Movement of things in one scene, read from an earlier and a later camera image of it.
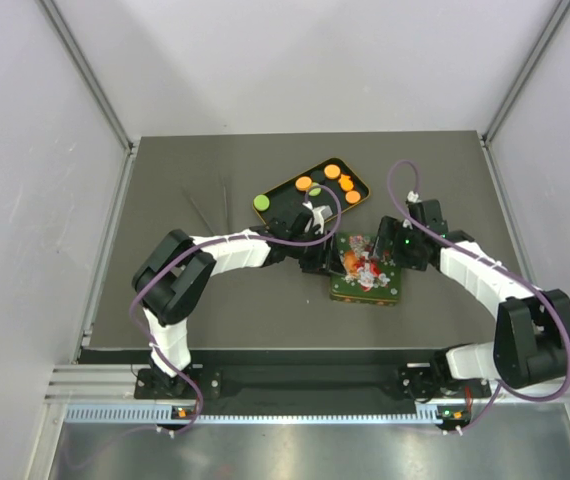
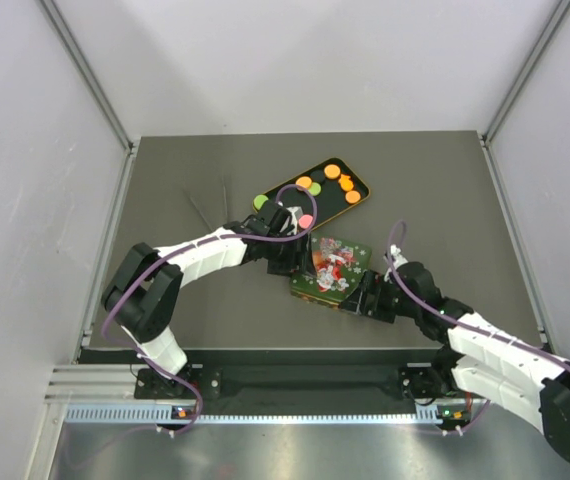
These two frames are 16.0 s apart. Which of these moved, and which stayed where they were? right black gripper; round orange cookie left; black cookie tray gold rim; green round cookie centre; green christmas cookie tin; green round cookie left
Moved: green christmas cookie tin; right black gripper
Stayed: black cookie tray gold rim; green round cookie centre; green round cookie left; round orange cookie left
